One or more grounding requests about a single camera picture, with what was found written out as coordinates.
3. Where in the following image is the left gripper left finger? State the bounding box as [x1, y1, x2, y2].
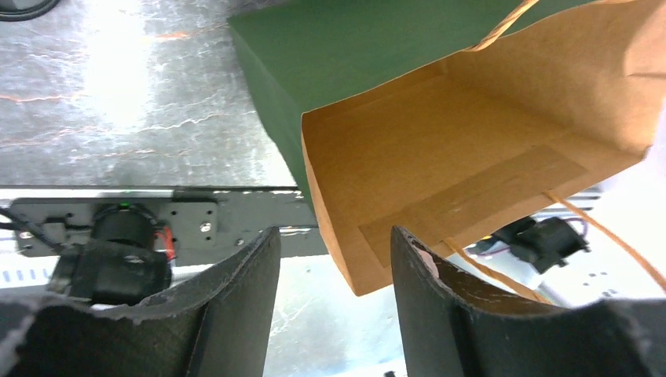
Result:
[1, 227, 280, 376]

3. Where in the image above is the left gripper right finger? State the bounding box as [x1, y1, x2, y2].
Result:
[390, 226, 665, 376]

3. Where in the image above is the green and brown paper bag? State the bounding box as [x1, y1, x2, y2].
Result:
[228, 1, 665, 296]

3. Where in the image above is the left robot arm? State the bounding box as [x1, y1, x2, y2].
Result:
[1, 221, 665, 376]

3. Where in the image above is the stack of black lids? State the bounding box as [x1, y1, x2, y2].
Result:
[1, 0, 60, 22]

